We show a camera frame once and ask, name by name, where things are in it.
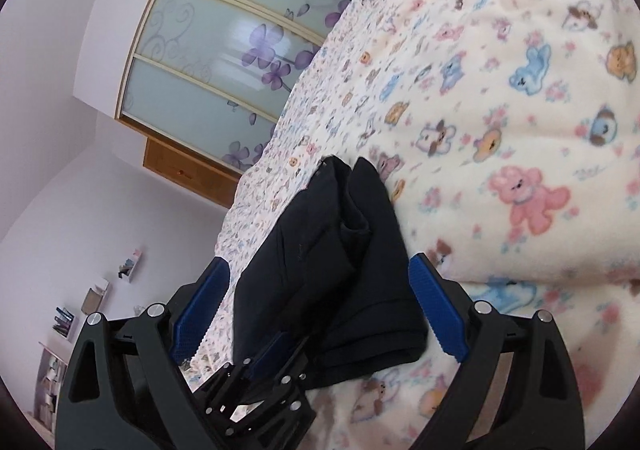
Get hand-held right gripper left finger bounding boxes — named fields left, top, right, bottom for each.
left=52, top=257, right=236, bottom=450

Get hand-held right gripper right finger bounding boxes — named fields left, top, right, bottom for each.
left=407, top=252, right=586, bottom=450

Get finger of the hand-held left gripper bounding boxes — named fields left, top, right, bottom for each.
left=222, top=335, right=319, bottom=441
left=202, top=329, right=290, bottom=423

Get black pants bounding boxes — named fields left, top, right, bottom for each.
left=232, top=155, right=429, bottom=389

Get white bookshelf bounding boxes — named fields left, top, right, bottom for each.
left=34, top=342, right=69, bottom=420

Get bear printed blanket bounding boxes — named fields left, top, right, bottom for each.
left=180, top=0, right=640, bottom=450

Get flower print sliding wardrobe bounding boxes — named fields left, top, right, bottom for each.
left=115, top=0, right=382, bottom=177

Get white wall shelf with trinkets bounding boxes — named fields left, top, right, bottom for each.
left=117, top=249, right=145, bottom=284

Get white wall shelf with box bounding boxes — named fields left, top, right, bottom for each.
left=79, top=279, right=111, bottom=317

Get white wall shelf with books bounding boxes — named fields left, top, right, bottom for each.
left=51, top=305, right=77, bottom=340

